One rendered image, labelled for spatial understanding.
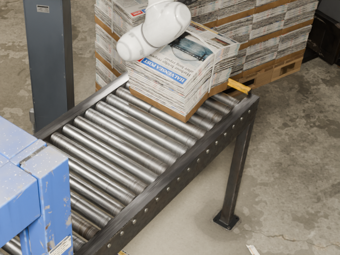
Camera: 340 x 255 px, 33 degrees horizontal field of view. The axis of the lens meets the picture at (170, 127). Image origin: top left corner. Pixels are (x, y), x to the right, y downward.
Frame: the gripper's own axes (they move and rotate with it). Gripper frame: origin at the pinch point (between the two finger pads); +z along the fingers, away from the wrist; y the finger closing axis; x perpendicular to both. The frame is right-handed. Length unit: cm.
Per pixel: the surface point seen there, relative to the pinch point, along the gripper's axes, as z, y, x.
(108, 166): -52, 41, 7
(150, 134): -27.6, 39.8, 7.6
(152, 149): -34, 40, 13
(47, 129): -52, 42, -24
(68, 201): -119, -19, 47
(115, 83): -12.2, 38.7, -23.6
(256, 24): 122, 56, -22
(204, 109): -0.8, 36.9, 15.0
